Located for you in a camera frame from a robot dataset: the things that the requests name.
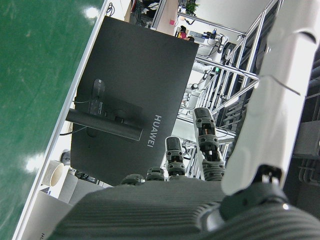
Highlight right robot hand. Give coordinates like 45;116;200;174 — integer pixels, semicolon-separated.
53;0;320;240

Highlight white paper cup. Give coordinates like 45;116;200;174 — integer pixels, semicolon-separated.
44;159;70;188

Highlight grey computer mouse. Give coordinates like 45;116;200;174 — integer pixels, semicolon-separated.
60;149;72;166

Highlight silver laptop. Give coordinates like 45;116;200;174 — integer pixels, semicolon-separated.
14;191;75;240

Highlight black Huawei monitor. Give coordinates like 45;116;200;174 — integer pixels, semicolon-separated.
66;15;200;187

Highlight green conveyor belt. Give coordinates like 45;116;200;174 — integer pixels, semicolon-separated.
0;0;105;240

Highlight person in red top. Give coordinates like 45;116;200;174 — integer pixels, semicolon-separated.
178;24;189;40

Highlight green potted plant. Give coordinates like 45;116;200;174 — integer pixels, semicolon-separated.
186;0;201;15

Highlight aluminium conveyor side rail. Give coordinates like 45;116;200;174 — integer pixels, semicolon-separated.
11;0;112;240

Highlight aluminium frame rack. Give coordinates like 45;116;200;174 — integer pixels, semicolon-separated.
174;0;278;181

